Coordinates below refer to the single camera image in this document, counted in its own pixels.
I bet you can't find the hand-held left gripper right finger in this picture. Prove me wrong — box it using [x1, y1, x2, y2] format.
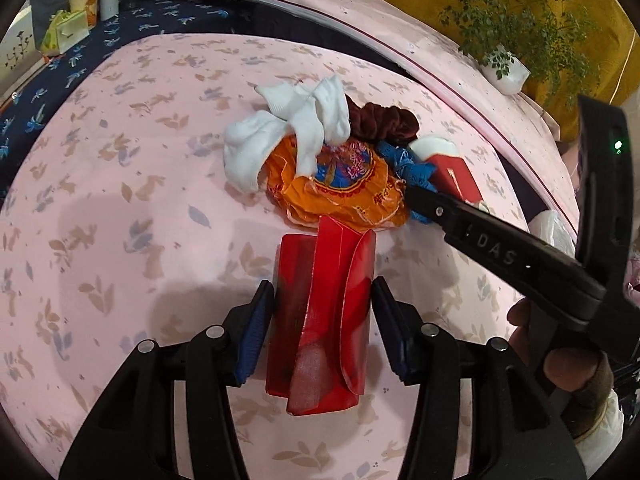
[370, 276, 588, 480]

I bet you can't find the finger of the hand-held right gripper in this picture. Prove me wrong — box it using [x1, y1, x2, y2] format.
[405, 185, 608, 333]

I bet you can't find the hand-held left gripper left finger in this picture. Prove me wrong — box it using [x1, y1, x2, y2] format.
[59, 280, 276, 480]

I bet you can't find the trash can with white liner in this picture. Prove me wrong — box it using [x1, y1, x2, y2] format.
[529, 209, 578, 261]

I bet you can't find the red white paper bowl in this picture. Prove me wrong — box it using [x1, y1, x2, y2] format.
[407, 135, 491, 211]

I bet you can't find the blue ribbon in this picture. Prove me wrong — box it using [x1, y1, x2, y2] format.
[376, 141, 441, 223]

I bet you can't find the orange plastic bag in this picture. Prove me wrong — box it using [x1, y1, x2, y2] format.
[262, 135, 410, 233]

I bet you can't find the person's right forearm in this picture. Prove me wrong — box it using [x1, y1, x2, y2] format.
[562, 355, 626, 478]

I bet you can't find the person's right hand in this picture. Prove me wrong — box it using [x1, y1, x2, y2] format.
[506, 299, 604, 394]

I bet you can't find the potted fern in white pot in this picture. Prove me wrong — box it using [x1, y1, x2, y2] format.
[439, 0, 601, 111]

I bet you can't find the dark red velvet scrunchie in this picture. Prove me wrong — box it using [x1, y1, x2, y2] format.
[345, 97, 420, 145]

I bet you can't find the pink floral tablecloth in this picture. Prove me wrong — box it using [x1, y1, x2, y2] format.
[0, 32, 581, 480]

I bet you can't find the white cloth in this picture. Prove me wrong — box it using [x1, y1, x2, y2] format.
[223, 76, 351, 195]

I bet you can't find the navy floral cloth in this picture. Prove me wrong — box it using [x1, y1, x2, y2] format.
[0, 0, 251, 196]

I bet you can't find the light green box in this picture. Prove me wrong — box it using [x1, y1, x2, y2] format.
[39, 9, 92, 57]

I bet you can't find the yellow orange box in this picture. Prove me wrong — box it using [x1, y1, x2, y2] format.
[69, 0, 99, 28]

